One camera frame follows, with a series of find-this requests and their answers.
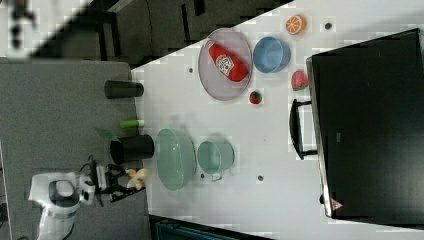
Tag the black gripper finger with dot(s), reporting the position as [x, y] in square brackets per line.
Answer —
[125, 193]
[116, 170]

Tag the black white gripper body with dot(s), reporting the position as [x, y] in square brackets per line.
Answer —
[103, 179]

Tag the yellow plush banana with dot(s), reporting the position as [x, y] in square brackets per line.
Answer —
[137, 178]

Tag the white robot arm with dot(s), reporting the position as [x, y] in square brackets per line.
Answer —
[60, 195]

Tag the black cylinder container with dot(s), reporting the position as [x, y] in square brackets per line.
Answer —
[129, 149]

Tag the green marker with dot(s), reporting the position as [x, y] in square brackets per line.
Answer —
[127, 124]

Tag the dark bin at edge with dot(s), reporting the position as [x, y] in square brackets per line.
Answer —
[168, 229]

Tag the black cylinder cup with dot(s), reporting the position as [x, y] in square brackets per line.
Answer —
[122, 89]

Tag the red ketchup bottle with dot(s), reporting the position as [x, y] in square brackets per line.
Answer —
[226, 62]

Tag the grey round plate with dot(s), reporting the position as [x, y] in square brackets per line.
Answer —
[215, 83]

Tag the small red plush strawberry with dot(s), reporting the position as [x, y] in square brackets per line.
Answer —
[255, 97]

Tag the blue bowl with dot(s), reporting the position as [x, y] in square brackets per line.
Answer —
[271, 55]

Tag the large pink plush strawberry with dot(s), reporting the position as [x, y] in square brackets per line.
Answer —
[299, 80]

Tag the orange slice toy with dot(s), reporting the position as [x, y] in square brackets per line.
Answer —
[296, 24]

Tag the black toaster oven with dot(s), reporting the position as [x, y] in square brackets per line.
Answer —
[367, 106]

